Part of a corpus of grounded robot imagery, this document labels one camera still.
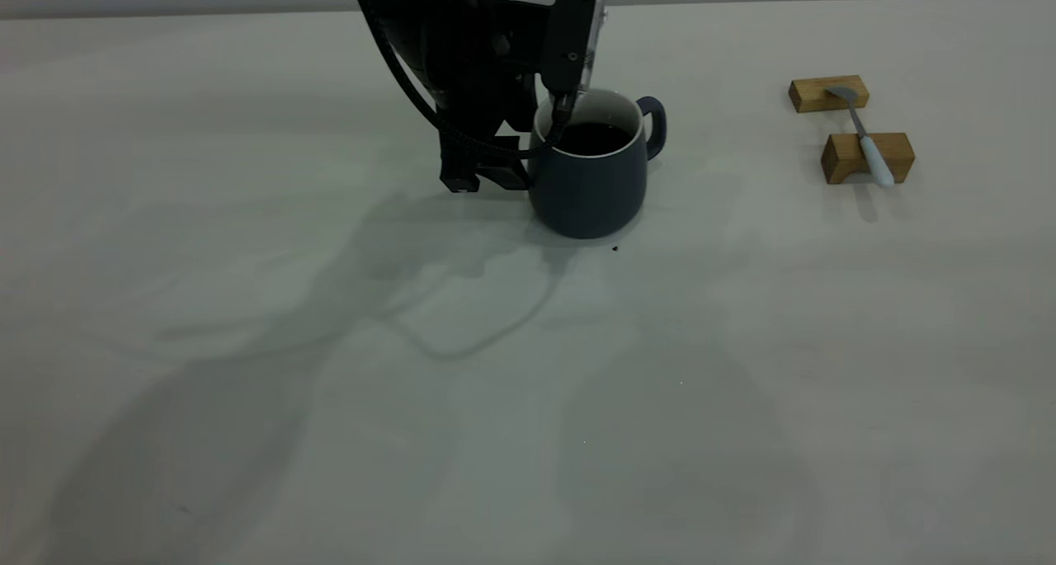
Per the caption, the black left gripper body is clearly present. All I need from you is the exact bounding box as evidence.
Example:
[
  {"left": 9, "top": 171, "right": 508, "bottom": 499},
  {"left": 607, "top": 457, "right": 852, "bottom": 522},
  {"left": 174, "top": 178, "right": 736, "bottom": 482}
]
[{"left": 394, "top": 0, "right": 552, "bottom": 141}]

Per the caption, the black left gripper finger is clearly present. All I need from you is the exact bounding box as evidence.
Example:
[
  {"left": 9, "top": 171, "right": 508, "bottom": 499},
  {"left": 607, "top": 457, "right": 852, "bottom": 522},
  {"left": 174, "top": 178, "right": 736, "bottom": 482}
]
[
  {"left": 480, "top": 136, "right": 534, "bottom": 191},
  {"left": 440, "top": 129, "right": 482, "bottom": 194}
]

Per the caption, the dark grey ceramic mug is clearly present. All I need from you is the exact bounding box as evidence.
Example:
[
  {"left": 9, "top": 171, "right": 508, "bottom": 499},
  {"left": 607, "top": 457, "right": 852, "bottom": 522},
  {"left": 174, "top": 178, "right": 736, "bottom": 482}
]
[{"left": 528, "top": 87, "right": 667, "bottom": 240}]

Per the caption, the light blue handled metal spoon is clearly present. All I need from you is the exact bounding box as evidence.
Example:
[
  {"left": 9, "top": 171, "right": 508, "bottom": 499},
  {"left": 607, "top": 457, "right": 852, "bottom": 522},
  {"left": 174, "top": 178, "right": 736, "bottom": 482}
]
[{"left": 825, "top": 86, "right": 896, "bottom": 189}]

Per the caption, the dark coffee liquid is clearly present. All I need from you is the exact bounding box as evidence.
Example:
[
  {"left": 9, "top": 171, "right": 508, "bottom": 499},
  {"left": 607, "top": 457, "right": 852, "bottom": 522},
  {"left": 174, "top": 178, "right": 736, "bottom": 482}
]
[{"left": 556, "top": 122, "right": 636, "bottom": 157}]

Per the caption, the flat wooden block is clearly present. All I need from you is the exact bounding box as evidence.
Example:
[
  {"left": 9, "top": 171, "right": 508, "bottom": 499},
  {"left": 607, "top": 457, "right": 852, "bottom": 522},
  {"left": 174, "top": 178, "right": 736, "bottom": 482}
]
[{"left": 789, "top": 75, "right": 870, "bottom": 114}]

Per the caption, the arched wooden block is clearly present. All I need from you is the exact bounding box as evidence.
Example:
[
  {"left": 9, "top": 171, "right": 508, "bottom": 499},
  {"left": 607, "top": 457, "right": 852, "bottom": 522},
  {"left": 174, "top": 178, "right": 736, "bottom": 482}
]
[{"left": 820, "top": 132, "right": 916, "bottom": 186}]

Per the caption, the black camera cable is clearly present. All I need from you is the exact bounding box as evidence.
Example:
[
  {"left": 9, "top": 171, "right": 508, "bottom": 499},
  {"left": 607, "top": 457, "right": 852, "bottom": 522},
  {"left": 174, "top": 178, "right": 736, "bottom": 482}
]
[{"left": 351, "top": 0, "right": 576, "bottom": 162}]

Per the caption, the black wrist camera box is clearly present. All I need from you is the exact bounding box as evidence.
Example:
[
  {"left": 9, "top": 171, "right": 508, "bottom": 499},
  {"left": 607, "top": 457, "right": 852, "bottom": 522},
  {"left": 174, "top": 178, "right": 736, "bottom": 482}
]
[{"left": 540, "top": 0, "right": 608, "bottom": 97}]

